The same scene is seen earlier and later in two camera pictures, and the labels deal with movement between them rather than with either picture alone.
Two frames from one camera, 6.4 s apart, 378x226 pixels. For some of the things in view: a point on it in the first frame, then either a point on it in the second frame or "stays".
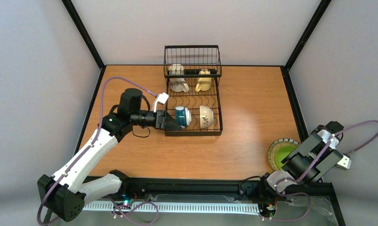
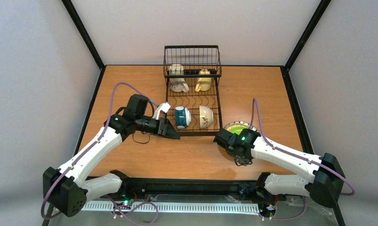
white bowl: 206,117 stays
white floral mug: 177,84 stays
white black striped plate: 285,140 to 236,127
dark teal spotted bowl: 183,116 stays
